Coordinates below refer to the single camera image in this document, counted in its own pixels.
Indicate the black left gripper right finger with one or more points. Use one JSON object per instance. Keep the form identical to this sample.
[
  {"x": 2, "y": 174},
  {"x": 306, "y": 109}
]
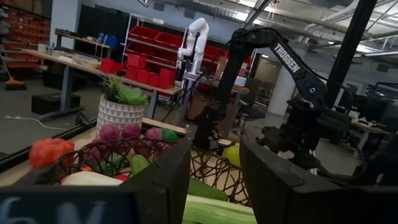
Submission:
[{"x": 295, "y": 205}]

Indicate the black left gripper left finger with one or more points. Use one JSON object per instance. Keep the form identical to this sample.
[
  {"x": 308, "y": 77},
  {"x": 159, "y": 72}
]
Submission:
[{"x": 155, "y": 202}]

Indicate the red chili pepper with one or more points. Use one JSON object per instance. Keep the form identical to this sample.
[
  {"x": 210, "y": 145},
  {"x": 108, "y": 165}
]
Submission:
[{"x": 122, "y": 177}]

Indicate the green cucumber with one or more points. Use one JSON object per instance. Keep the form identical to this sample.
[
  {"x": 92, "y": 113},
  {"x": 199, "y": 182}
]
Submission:
[{"x": 206, "y": 190}]

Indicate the light green celery stalk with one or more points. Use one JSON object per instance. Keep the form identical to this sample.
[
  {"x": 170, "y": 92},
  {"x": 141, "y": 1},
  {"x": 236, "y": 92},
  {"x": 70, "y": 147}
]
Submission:
[{"x": 217, "y": 213}]

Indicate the green bell pepper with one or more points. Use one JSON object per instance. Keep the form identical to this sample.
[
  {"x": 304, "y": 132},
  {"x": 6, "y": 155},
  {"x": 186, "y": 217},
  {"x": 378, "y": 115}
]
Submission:
[{"x": 169, "y": 135}]

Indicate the orange-red bumpy pepper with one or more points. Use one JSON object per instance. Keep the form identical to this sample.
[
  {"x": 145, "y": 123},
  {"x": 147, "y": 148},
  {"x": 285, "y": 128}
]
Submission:
[{"x": 49, "y": 152}]

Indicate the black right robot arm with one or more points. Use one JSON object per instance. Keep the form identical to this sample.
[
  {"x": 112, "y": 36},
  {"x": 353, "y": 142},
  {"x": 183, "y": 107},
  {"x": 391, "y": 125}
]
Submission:
[{"x": 286, "y": 62}]

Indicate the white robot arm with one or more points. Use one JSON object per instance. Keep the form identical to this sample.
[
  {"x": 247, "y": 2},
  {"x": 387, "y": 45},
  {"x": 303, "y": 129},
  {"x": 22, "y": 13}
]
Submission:
[{"x": 197, "y": 40}]

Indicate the white round column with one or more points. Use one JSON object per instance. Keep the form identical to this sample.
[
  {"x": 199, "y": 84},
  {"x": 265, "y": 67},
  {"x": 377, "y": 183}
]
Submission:
[{"x": 281, "y": 90}]

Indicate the yellow-green pear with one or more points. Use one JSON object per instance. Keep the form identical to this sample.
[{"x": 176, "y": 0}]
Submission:
[{"x": 231, "y": 155}]

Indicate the white triangle-patterned plant pot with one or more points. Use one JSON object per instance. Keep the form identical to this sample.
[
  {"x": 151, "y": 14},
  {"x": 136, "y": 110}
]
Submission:
[{"x": 119, "y": 113}]

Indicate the green succulent plant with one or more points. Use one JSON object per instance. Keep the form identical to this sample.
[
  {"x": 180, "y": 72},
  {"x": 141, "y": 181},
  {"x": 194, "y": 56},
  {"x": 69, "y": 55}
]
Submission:
[{"x": 127, "y": 95}]

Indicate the black C-clamp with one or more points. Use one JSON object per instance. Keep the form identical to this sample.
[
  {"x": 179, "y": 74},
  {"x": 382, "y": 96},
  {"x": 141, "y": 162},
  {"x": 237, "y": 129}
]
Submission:
[{"x": 82, "y": 118}]

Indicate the black box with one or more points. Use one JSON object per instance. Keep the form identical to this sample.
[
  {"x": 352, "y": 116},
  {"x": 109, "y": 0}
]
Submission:
[{"x": 56, "y": 103}]

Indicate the red plastic bin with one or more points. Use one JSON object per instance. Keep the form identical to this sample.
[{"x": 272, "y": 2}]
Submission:
[{"x": 107, "y": 65}]

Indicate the wooden work table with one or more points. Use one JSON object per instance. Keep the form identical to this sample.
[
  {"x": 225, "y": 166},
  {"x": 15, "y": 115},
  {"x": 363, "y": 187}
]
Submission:
[{"x": 77, "y": 67}]

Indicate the shelf rack with red bins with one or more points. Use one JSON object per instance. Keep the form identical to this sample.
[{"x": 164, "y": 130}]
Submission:
[{"x": 155, "y": 43}]

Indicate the broom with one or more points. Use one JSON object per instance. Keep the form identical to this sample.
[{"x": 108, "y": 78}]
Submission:
[{"x": 14, "y": 82}]

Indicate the wall shelf with red bins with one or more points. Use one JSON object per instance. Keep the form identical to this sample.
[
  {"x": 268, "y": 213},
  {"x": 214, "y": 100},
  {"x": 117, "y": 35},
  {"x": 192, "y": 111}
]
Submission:
[{"x": 25, "y": 31}]

